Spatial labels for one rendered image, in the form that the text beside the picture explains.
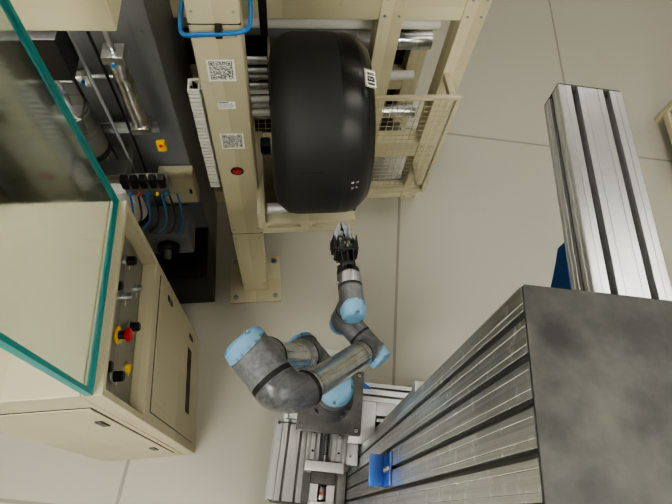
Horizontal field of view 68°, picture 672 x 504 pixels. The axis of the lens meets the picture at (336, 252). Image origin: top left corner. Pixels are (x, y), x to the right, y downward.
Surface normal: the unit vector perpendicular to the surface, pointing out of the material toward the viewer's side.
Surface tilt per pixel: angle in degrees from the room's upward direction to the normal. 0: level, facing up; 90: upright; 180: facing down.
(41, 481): 0
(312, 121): 39
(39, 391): 0
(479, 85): 0
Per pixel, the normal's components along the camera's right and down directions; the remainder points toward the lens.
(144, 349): 0.08, -0.47
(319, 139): 0.12, 0.35
